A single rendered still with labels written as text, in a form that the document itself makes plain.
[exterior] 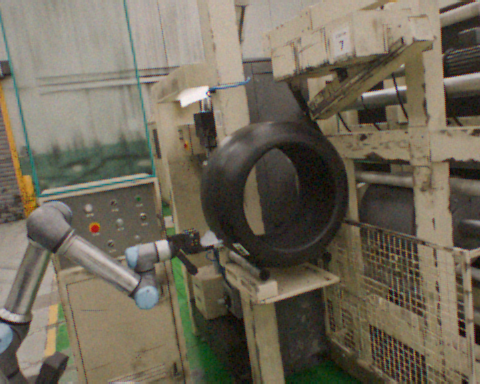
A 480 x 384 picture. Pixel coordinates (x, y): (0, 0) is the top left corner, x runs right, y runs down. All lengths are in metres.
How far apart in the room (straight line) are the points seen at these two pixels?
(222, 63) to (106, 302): 1.27
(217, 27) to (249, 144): 0.63
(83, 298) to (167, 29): 9.58
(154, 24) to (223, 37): 9.34
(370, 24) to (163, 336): 1.75
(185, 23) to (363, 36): 10.08
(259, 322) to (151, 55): 9.48
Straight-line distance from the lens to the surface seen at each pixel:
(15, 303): 1.65
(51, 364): 0.79
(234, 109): 1.93
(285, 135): 1.59
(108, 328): 2.31
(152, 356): 2.41
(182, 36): 11.37
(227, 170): 1.52
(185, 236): 1.58
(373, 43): 1.55
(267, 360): 2.25
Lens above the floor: 1.48
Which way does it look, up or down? 9 degrees down
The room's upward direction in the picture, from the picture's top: 8 degrees counter-clockwise
